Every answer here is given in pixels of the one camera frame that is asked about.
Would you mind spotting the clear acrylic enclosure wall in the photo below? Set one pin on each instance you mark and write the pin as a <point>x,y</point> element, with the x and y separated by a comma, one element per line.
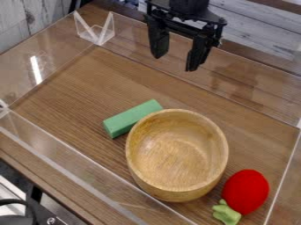
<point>62,85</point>

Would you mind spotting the black table frame bracket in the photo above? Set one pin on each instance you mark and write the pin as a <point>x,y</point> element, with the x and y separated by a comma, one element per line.
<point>45,216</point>

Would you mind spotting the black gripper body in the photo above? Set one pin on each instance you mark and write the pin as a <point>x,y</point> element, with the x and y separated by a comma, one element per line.
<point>186,17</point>

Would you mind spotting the red plush strawberry toy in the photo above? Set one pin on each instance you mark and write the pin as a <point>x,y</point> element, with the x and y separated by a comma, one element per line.
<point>244,195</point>

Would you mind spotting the clear acrylic corner bracket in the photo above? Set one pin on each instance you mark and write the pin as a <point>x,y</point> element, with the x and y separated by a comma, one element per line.
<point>97,34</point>

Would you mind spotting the wooden bowl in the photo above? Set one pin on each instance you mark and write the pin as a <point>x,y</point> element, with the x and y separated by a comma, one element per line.
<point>177,153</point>

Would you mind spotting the green foam block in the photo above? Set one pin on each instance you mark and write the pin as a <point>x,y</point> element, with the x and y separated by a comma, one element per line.
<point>121,123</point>

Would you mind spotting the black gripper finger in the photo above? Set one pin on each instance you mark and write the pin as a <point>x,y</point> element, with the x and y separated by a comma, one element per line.
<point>198,53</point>
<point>158,37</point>

